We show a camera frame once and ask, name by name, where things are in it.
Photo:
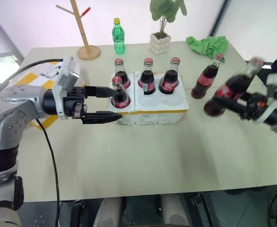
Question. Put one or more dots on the cardboard box with yellow tape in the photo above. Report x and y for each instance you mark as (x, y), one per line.
(38, 79)

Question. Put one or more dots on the dark window frame bar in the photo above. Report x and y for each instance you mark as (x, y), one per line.
(220, 16)

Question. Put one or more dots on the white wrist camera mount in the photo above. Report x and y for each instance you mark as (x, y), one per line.
(276, 84)
(65, 73)

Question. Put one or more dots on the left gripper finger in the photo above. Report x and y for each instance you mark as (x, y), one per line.
(100, 117)
(99, 92)

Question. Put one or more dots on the white foam crate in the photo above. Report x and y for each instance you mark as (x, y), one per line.
(162, 106)

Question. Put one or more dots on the artificial plant in white pot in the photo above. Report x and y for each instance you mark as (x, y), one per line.
(161, 43)

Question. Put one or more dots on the green plastic soda bottle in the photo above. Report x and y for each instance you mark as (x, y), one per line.
(118, 37)

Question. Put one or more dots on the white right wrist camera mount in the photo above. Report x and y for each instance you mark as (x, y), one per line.
(276, 84)

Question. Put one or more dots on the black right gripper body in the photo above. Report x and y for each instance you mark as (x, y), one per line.
(255, 107)

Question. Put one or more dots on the grey window frame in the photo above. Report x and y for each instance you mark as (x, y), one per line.
(8, 37)

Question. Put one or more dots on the black strut under table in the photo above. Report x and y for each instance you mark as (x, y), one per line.
(77, 212)
(201, 208)

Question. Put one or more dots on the wooden branch stand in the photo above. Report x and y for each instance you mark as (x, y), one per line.
(87, 47)

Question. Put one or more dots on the glass cola bottle red cap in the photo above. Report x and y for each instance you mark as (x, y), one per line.
(203, 81)
(147, 81)
(123, 75)
(120, 99)
(230, 91)
(168, 82)

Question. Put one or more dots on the green cloth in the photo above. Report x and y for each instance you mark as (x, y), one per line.
(209, 46)

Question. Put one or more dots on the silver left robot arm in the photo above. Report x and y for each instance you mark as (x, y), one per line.
(8, 111)

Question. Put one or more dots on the grey rounded shape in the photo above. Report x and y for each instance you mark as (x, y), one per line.
(175, 210)
(106, 212)

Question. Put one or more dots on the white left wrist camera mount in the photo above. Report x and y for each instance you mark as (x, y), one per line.
(65, 73)

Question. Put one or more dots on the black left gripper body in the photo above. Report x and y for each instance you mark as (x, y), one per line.
(73, 101)

